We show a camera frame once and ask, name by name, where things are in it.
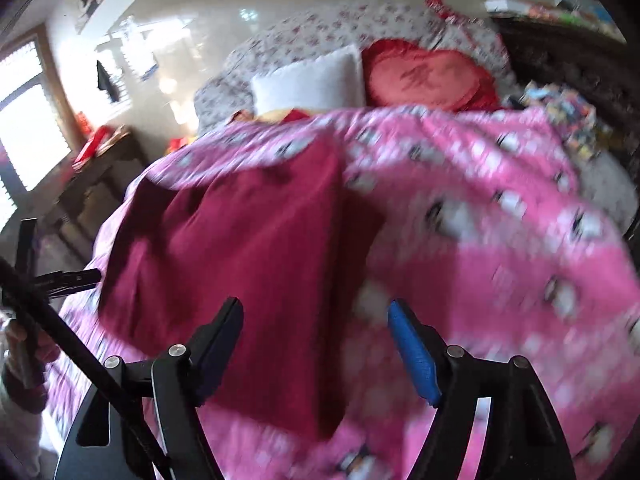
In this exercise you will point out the wall calendar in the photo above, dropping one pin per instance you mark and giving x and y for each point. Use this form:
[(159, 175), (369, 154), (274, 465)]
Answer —
[(136, 52)]

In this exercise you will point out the white forearm sleeve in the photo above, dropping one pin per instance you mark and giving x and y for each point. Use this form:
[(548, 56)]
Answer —
[(21, 425)]

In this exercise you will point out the dark carved wooden headboard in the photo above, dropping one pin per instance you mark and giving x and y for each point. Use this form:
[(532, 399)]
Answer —
[(603, 70)]

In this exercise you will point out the dark wooden side table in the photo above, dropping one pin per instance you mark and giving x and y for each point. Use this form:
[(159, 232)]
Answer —
[(100, 175)]

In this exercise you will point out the red box on table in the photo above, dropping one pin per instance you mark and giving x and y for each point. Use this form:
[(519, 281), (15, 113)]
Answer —
[(88, 151)]

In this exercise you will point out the colourful crumpled cloth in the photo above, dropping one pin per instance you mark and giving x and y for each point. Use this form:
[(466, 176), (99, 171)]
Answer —
[(582, 131)]

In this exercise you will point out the wooden framed window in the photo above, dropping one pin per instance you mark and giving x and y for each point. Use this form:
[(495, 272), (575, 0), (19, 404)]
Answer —
[(38, 128)]

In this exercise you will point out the person's left hand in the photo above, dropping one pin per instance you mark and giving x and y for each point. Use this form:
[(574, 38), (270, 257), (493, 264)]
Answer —
[(28, 352)]

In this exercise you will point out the dark red fleece garment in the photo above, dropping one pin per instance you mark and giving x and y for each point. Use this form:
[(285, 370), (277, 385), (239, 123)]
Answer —
[(289, 241)]

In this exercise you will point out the pink penguin print quilt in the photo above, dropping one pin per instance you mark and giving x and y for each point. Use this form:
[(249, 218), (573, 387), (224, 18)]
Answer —
[(488, 237)]

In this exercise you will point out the black garment hanging on wall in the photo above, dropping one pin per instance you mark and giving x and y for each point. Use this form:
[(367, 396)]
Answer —
[(105, 84)]

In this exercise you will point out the red heart-shaped cushion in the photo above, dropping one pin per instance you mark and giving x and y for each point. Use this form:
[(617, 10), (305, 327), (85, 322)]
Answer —
[(398, 72)]

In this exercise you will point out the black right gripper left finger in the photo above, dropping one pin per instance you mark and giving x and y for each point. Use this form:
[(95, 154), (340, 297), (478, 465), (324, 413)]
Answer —
[(167, 391)]

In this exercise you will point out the white square pillow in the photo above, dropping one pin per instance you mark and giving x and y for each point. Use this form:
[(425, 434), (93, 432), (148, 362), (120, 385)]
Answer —
[(329, 82)]

